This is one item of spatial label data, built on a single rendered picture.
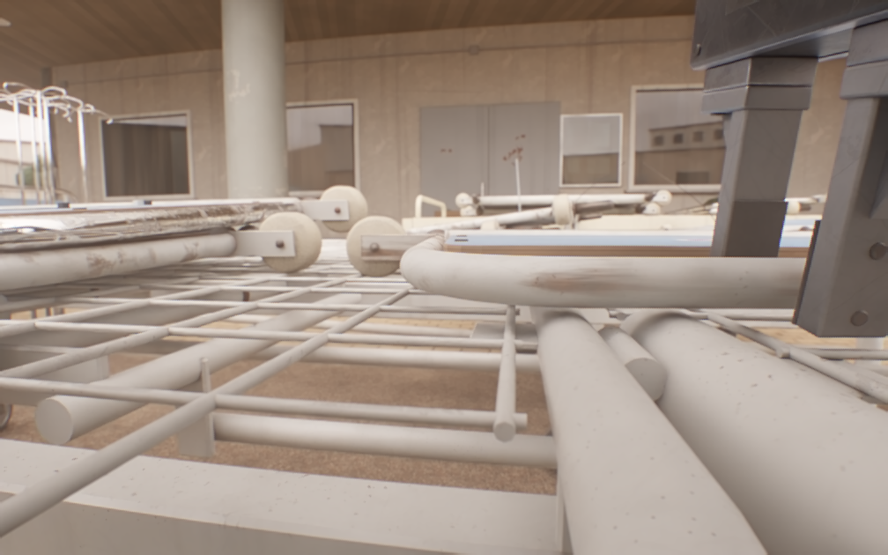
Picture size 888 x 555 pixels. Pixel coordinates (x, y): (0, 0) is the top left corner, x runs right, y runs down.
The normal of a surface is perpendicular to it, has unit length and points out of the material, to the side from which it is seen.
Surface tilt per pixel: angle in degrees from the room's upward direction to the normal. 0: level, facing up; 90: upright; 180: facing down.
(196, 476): 0
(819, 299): 90
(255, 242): 93
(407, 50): 90
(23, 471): 0
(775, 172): 101
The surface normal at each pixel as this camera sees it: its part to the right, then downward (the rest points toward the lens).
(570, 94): -0.15, 0.11
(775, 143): -0.04, 0.29
